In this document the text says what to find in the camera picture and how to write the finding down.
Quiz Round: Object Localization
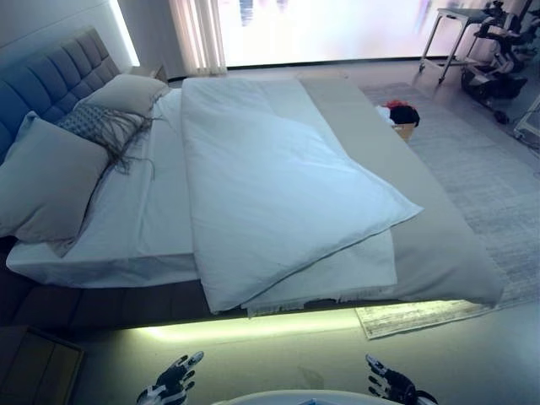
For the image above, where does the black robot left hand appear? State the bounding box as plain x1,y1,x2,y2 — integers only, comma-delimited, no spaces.
137,350,206,405

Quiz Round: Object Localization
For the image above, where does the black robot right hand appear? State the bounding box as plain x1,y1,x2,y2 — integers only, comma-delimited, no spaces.
364,353,435,405

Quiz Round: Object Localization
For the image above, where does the white duvet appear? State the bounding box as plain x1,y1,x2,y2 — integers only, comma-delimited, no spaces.
180,77,425,316

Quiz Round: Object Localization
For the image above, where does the bed with white sheet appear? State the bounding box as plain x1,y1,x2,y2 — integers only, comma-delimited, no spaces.
297,75,505,309

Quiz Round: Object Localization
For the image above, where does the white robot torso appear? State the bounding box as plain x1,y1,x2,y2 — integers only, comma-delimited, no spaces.
227,390,381,405

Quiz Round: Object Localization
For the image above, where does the wooden nightstand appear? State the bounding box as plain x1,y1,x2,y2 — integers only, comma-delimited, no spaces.
0,324,85,405

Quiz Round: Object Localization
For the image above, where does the mattress with white sheet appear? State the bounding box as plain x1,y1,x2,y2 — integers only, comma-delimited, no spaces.
6,88,199,292

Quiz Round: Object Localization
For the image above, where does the large beige pillow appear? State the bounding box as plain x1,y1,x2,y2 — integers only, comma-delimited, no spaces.
0,111,113,246

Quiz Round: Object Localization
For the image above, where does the grey patterned rug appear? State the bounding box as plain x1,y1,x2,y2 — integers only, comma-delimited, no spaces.
354,82,540,341

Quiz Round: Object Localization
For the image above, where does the patterned fringed cushion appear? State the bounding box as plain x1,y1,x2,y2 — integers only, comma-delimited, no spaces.
57,103,158,178

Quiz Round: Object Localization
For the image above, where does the small beige pillow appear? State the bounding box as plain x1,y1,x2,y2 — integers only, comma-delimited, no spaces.
78,73,170,117

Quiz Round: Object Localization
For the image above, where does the light bedside table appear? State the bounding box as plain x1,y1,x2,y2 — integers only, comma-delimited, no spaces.
128,62,168,84

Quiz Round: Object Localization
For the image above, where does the black wheeled machine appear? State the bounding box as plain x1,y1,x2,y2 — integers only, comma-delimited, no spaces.
462,0,540,123

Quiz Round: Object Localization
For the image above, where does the grey tufted headboard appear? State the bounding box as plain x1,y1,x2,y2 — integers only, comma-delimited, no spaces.
0,24,122,165

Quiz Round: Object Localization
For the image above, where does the beige curtain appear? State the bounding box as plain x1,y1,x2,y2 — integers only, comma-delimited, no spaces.
168,0,229,84

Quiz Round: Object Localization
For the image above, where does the grey metal cart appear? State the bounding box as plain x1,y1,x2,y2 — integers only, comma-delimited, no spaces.
419,0,490,84

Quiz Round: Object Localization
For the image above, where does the dark upholstered bed frame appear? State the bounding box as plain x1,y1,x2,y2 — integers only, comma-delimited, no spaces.
0,235,254,330

